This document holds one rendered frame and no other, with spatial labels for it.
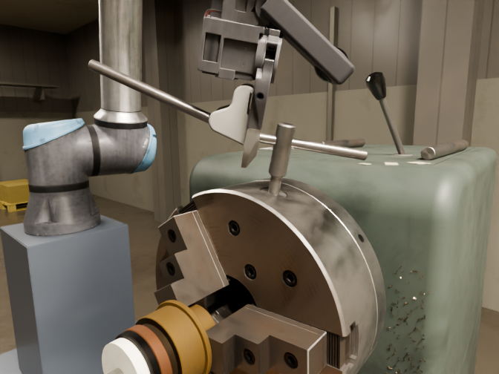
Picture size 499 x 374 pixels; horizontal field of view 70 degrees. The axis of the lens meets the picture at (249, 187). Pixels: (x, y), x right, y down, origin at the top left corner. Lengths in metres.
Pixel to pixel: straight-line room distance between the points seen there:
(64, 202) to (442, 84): 2.39
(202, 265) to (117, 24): 0.55
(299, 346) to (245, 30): 0.32
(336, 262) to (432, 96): 2.38
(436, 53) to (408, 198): 2.30
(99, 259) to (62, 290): 0.09
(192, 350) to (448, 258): 0.32
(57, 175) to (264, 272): 0.52
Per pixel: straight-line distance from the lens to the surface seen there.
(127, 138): 0.83
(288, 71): 3.65
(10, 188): 6.72
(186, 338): 0.39
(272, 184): 0.43
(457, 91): 2.69
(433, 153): 0.65
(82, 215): 0.83
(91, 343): 0.90
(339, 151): 0.43
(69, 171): 0.82
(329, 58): 0.39
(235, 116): 0.40
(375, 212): 0.51
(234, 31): 0.39
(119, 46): 0.82
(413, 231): 0.50
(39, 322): 0.83
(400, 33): 3.16
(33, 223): 0.84
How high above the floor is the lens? 1.32
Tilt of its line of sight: 10 degrees down
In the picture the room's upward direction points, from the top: 1 degrees counter-clockwise
